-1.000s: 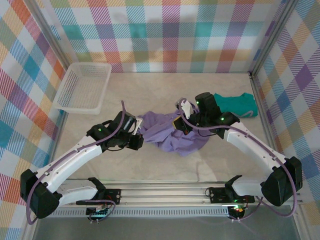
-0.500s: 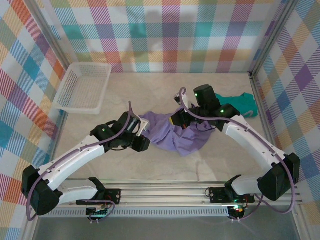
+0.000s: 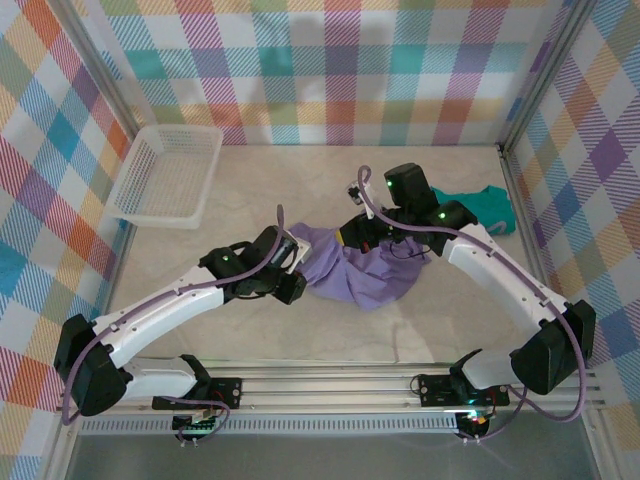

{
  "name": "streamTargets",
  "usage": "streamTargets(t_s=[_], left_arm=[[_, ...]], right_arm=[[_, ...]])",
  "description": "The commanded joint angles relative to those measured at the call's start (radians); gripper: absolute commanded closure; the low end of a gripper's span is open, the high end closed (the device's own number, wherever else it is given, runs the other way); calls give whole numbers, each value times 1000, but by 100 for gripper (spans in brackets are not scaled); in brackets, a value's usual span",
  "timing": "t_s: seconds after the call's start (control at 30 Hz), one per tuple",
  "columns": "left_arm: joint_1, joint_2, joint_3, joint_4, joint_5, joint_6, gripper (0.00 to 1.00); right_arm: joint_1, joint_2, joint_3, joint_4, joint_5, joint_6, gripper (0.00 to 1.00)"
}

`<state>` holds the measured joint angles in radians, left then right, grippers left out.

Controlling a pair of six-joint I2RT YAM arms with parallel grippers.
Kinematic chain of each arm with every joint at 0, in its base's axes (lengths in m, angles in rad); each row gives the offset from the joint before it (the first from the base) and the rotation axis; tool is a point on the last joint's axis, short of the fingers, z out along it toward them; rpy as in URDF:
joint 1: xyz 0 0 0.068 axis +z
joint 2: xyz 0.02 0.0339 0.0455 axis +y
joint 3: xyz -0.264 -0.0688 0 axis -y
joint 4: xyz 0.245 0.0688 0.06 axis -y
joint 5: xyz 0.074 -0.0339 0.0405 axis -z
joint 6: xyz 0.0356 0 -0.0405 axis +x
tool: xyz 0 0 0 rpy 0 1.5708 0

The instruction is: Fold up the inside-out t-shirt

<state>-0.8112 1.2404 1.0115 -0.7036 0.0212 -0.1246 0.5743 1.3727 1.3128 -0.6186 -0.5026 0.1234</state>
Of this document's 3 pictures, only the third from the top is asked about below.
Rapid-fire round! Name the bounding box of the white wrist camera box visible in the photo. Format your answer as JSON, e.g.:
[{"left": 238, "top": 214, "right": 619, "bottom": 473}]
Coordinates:
[
  {"left": 345, "top": 180, "right": 374, "bottom": 219},
  {"left": 284, "top": 238, "right": 312, "bottom": 274}
]

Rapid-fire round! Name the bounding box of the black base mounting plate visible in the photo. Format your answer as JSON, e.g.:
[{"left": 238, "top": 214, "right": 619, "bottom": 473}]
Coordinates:
[
  {"left": 417, "top": 373, "right": 511, "bottom": 407},
  {"left": 152, "top": 377, "right": 244, "bottom": 412}
]

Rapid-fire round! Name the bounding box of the white perforated plastic basket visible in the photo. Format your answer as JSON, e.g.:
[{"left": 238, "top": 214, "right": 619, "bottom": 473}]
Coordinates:
[{"left": 103, "top": 124, "right": 224, "bottom": 230}]

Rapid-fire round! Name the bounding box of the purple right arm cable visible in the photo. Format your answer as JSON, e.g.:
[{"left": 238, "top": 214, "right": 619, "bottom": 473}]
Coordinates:
[{"left": 357, "top": 164, "right": 589, "bottom": 444}]

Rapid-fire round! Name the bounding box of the purple t-shirt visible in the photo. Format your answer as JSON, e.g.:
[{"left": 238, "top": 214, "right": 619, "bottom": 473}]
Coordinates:
[{"left": 287, "top": 222, "right": 432, "bottom": 312}]

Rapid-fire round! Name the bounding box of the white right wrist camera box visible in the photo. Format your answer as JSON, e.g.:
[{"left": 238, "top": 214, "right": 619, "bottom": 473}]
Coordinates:
[{"left": 345, "top": 180, "right": 374, "bottom": 219}]

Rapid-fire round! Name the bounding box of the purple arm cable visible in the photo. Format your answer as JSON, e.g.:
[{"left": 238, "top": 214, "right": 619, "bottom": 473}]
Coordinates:
[
  {"left": 357, "top": 164, "right": 589, "bottom": 444},
  {"left": 59, "top": 203, "right": 296, "bottom": 446}
]

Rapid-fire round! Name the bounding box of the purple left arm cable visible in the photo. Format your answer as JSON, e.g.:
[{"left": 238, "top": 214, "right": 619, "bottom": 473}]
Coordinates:
[{"left": 59, "top": 203, "right": 296, "bottom": 446}]

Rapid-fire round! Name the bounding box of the folded teal t-shirt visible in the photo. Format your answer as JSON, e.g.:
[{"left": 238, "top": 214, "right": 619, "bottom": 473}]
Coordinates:
[{"left": 430, "top": 184, "right": 517, "bottom": 237}]

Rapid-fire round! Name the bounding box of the long aluminium base rail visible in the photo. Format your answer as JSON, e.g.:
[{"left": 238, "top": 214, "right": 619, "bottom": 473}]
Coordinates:
[{"left": 54, "top": 362, "right": 609, "bottom": 416}]

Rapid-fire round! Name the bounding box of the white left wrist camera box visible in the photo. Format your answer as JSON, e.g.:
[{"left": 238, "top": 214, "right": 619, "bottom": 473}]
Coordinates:
[{"left": 284, "top": 238, "right": 312, "bottom": 274}]

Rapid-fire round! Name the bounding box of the grey slotted cable duct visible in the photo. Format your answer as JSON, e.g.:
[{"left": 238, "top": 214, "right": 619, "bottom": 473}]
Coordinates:
[{"left": 79, "top": 417, "right": 461, "bottom": 435}]

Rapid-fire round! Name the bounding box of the aluminium side rail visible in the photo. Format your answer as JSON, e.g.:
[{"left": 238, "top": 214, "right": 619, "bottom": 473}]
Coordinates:
[
  {"left": 497, "top": 144, "right": 576, "bottom": 369},
  {"left": 102, "top": 219, "right": 137, "bottom": 321}
]

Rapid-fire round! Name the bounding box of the aluminium frame post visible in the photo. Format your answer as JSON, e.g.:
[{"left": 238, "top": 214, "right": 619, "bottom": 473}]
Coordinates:
[
  {"left": 49, "top": 0, "right": 139, "bottom": 146},
  {"left": 502, "top": 0, "right": 599, "bottom": 149}
]

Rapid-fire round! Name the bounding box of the thin black gripper wire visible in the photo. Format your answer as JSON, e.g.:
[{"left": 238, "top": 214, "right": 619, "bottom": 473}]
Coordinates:
[{"left": 389, "top": 242, "right": 432, "bottom": 264}]

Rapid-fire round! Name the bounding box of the small controller circuit board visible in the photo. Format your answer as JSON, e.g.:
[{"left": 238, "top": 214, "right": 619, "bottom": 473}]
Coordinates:
[
  {"left": 457, "top": 410, "right": 494, "bottom": 436},
  {"left": 172, "top": 413, "right": 221, "bottom": 441}
]

